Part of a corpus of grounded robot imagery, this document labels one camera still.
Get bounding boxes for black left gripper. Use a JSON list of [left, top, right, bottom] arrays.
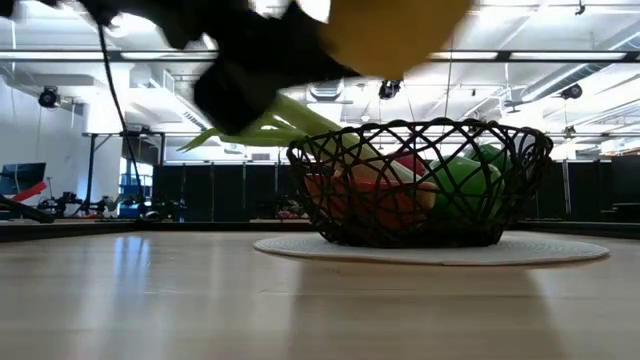
[[164, 0, 362, 136]]

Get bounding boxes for yellow toy fruit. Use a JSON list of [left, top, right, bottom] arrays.
[[322, 0, 474, 81]]

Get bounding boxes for orange toy carrot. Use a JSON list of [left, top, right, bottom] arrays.
[[302, 172, 439, 231]]

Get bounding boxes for red toy apple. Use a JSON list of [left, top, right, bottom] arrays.
[[394, 152, 429, 176]]

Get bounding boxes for black wire basket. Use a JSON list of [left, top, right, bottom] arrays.
[[286, 117, 555, 250]]

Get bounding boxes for light green toy apple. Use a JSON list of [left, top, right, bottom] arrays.
[[427, 155, 504, 221]]

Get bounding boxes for round white woven placemat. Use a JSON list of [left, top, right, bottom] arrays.
[[252, 232, 611, 267]]

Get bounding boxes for black partition panels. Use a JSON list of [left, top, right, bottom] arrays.
[[152, 162, 314, 225], [549, 155, 640, 224]]

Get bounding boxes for pink background object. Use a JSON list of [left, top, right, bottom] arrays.
[[276, 199, 307, 221]]

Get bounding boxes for blue cart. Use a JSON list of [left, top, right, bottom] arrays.
[[118, 172, 152, 219]]

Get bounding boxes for black metal stand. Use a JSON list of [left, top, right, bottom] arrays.
[[82, 131, 167, 214]]

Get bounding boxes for background robot equipment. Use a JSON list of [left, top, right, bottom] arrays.
[[37, 192, 151, 221]]

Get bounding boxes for red background object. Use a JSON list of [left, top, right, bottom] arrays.
[[10, 180, 49, 203]]

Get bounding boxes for dark monitor screen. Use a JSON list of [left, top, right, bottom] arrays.
[[0, 162, 48, 197]]

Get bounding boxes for black slanted bar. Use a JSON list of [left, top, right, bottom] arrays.
[[0, 193, 56, 225]]

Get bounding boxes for silver ceiling duct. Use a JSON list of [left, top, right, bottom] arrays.
[[307, 79, 346, 102]]

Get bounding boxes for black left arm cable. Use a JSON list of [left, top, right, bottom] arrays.
[[97, 23, 147, 211]]

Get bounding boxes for black table edge rail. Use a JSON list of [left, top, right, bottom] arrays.
[[0, 218, 640, 244]]

